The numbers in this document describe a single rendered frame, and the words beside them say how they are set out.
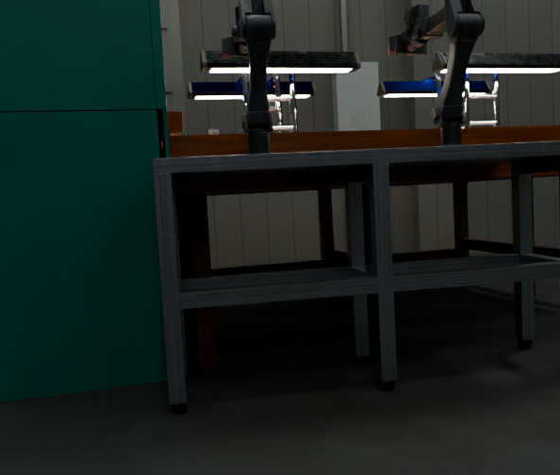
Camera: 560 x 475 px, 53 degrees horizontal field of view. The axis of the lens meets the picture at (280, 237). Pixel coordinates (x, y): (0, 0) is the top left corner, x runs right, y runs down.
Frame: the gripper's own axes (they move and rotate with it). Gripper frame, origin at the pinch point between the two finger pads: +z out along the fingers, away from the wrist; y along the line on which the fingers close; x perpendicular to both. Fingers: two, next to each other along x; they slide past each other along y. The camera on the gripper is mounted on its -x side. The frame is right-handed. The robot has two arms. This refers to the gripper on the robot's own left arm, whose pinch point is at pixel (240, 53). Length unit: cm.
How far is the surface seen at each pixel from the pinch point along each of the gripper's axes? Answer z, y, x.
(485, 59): 19, -104, -1
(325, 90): 222, -86, -29
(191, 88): 64, 17, -1
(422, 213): 210, -155, 68
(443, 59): 17, -85, -1
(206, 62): 7.0, 12.0, 1.3
